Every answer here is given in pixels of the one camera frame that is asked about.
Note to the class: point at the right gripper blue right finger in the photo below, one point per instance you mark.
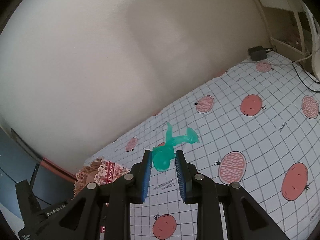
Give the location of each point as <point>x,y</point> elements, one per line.
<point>184,177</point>

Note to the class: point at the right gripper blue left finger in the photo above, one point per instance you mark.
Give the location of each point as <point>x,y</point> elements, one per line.
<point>146,172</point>

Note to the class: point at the green translucent toy figure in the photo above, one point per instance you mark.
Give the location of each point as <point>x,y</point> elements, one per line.
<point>163,154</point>

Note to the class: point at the dark blue refrigerator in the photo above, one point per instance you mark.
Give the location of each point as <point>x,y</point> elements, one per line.
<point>16,166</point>

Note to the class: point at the floral pink gift box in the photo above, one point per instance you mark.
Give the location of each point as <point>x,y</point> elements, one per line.
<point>100,171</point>

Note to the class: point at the pomegranate grid tablecloth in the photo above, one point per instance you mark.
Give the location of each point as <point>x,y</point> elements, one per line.
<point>257,114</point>

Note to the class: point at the black power adapter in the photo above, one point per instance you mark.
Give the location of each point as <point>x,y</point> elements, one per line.
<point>257,53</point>

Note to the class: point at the white lattice shelf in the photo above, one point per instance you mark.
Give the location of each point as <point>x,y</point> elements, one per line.
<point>293,31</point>

